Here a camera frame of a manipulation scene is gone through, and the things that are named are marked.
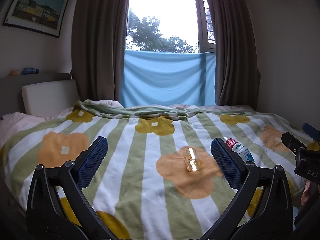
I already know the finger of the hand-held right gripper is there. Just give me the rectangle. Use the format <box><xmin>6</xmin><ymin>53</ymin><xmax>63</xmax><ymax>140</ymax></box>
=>
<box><xmin>281</xmin><ymin>132</ymin><xmax>308</xmax><ymax>153</ymax></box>
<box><xmin>302</xmin><ymin>123</ymin><xmax>320</xmax><ymax>142</ymax></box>

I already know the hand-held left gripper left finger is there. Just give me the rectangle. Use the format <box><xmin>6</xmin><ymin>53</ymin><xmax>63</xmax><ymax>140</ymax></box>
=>
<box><xmin>26</xmin><ymin>136</ymin><xmax>118</xmax><ymax>240</ymax></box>

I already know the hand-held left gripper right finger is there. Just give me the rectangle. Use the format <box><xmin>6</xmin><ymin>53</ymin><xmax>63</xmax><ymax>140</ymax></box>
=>
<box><xmin>202</xmin><ymin>138</ymin><xmax>293</xmax><ymax>240</ymax></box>

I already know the person's right forearm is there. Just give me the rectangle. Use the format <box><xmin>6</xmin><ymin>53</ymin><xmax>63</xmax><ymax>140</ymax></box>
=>
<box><xmin>294</xmin><ymin>204</ymin><xmax>320</xmax><ymax>240</ymax></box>

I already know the person's right hand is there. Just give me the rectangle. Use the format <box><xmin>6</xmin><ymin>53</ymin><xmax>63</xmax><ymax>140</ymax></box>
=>
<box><xmin>301</xmin><ymin>180</ymin><xmax>312</xmax><ymax>207</ymax></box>

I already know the white spray can red cap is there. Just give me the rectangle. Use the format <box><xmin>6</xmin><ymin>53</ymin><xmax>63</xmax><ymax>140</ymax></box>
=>
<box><xmin>223</xmin><ymin>136</ymin><xmax>255</xmax><ymax>163</ymax></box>

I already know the floral striped blanket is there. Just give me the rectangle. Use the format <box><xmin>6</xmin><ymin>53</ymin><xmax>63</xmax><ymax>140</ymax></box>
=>
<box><xmin>0</xmin><ymin>99</ymin><xmax>313</xmax><ymax>240</ymax></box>

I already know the white headboard cushion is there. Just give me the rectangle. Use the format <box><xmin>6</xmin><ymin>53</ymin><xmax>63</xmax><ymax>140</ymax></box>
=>
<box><xmin>21</xmin><ymin>79</ymin><xmax>81</xmax><ymax>117</ymax></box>

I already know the white duvet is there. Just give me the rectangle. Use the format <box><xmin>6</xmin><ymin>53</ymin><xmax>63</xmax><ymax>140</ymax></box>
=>
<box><xmin>0</xmin><ymin>106</ymin><xmax>75</xmax><ymax>153</ymax></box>

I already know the light blue cloth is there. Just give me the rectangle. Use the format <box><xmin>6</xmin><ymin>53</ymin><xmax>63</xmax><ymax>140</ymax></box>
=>
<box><xmin>120</xmin><ymin>50</ymin><xmax>217</xmax><ymax>107</ymax></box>

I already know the brown curtain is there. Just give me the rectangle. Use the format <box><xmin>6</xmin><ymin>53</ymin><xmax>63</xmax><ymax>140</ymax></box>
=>
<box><xmin>209</xmin><ymin>0</ymin><xmax>261</xmax><ymax>106</ymax></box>
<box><xmin>71</xmin><ymin>0</ymin><xmax>133</xmax><ymax>106</ymax></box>

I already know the grey headboard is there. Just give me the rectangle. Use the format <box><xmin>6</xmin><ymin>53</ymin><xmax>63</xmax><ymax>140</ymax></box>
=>
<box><xmin>0</xmin><ymin>72</ymin><xmax>76</xmax><ymax>117</ymax></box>

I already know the white window frame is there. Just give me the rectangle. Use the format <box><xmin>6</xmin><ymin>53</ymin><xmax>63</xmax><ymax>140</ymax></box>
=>
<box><xmin>193</xmin><ymin>0</ymin><xmax>217</xmax><ymax>54</ymax></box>

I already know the framed wall picture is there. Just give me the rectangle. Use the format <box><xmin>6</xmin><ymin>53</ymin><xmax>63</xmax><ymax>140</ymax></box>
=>
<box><xmin>2</xmin><ymin>0</ymin><xmax>69</xmax><ymax>39</ymax></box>

